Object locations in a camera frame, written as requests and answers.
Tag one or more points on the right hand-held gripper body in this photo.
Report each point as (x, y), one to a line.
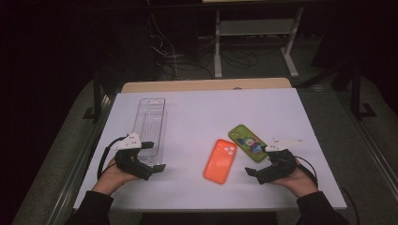
(281, 165)

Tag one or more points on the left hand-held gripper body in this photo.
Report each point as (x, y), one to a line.
(128, 142)

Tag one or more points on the clear plastic tray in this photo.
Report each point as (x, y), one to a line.
(150, 122)

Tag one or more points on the orange phone case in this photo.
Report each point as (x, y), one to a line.
(219, 162)

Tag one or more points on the green cartoon phone case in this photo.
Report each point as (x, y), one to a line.
(242, 137)

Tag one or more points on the person's right hand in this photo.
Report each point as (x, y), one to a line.
(300, 184)

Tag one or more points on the person's left hand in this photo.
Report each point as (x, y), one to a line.
(109, 181)

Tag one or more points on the black metal stand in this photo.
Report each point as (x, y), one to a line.
(356, 93)
(97, 100)

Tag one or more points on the aluminium frame rail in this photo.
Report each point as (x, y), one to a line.
(372, 146)
(81, 162)

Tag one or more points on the white metal desk frame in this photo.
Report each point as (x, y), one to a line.
(256, 27)

